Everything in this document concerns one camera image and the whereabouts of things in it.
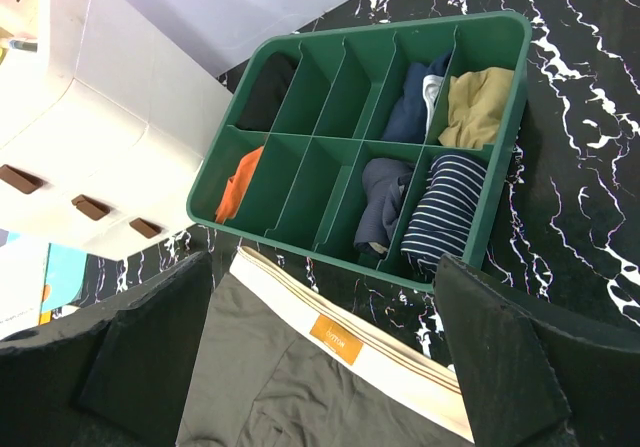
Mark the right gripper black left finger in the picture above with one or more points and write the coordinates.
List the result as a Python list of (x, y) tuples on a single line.
[(115, 373)]

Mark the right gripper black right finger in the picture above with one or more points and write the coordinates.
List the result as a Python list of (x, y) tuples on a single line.
[(533, 373)]

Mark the grey underwear with cream waistband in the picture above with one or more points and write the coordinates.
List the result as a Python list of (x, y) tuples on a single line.
[(280, 365)]

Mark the teal plastic board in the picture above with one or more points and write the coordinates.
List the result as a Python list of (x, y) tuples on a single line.
[(63, 282)]

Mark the rolled striped garment in tray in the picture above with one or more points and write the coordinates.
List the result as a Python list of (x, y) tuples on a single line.
[(441, 222)]

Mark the rolled orange garment in tray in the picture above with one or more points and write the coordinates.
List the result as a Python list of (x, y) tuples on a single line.
[(237, 186)]

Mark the white three-drawer storage unit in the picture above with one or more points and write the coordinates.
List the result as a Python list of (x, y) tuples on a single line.
[(103, 129)]

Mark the rolled grey-blue garment in tray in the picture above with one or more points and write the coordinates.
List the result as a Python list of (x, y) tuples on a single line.
[(385, 182)]

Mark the green divided organizer tray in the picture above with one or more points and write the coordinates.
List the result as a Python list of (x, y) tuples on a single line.
[(306, 195)]

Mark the rolled khaki garment in tray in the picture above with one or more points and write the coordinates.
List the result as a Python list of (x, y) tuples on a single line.
[(476, 103)]

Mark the rolled navy garment in tray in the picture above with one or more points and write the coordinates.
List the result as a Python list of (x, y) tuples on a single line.
[(413, 112)]

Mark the rolled black garment in tray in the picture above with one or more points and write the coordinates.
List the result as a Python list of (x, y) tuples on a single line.
[(267, 93)]

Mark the blue pen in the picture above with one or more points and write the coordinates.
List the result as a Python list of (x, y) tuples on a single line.
[(22, 45)]

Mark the pink power adapter cube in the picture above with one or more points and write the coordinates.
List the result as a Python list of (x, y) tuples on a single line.
[(20, 17)]

